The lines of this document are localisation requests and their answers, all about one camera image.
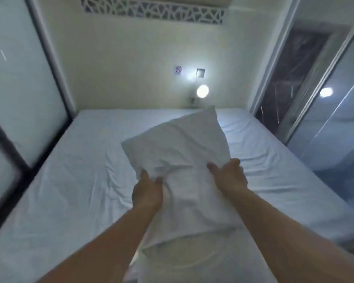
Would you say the person's left hand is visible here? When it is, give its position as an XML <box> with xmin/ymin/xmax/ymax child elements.
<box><xmin>132</xmin><ymin>170</ymin><xmax>164</xmax><ymax>208</ymax></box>

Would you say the person's right hand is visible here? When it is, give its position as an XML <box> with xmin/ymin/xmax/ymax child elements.
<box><xmin>207</xmin><ymin>158</ymin><xmax>248</xmax><ymax>198</ymax></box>

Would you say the white pillow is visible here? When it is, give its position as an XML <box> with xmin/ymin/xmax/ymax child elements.
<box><xmin>121</xmin><ymin>105</ymin><xmax>245</xmax><ymax>270</ymax></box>

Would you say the person's left forearm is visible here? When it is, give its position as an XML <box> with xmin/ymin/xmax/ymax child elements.
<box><xmin>37</xmin><ymin>200</ymin><xmax>163</xmax><ymax>283</ymax></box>

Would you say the person's right forearm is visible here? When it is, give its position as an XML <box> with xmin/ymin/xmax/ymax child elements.
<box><xmin>227</xmin><ymin>186</ymin><xmax>354</xmax><ymax>283</ymax></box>

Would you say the bed with white sheet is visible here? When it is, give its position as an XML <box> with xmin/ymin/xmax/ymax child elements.
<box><xmin>0</xmin><ymin>108</ymin><xmax>354</xmax><ymax>283</ymax></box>

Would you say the glass sliding door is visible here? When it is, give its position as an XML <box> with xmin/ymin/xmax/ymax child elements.
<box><xmin>276</xmin><ymin>15</ymin><xmax>354</xmax><ymax>186</ymax></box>

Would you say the white lattice vent panel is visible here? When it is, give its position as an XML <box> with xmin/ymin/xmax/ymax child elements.
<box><xmin>81</xmin><ymin>0</ymin><xmax>226</xmax><ymax>26</ymax></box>

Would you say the dark marble wall panel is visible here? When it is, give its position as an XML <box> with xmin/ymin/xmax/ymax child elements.
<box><xmin>254</xmin><ymin>26</ymin><xmax>334</xmax><ymax>136</ymax></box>

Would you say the frosted glass partition black frame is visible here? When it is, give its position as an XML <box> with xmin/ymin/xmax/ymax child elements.
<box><xmin>0</xmin><ymin>0</ymin><xmax>77</xmax><ymax>242</ymax></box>

